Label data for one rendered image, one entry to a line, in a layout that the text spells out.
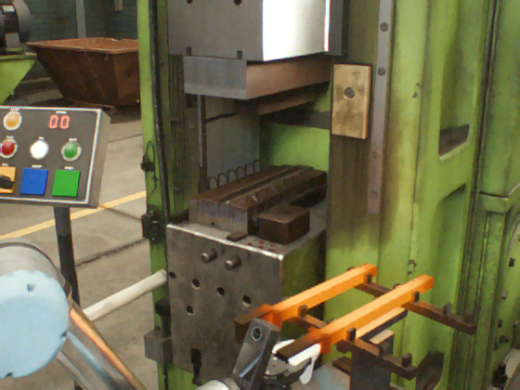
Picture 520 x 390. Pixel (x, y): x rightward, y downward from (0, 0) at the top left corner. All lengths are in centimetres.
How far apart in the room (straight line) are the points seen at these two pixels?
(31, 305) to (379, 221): 103
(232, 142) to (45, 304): 128
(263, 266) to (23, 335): 89
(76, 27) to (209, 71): 960
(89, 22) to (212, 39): 976
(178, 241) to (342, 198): 46
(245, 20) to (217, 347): 87
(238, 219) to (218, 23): 50
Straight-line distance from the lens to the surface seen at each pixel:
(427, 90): 148
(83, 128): 187
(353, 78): 152
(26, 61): 690
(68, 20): 1107
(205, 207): 170
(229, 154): 196
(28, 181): 189
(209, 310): 174
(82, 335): 97
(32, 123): 195
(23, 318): 76
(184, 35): 165
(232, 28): 155
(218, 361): 180
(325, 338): 113
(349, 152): 158
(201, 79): 162
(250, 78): 155
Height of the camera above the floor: 153
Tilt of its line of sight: 19 degrees down
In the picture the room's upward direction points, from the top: straight up
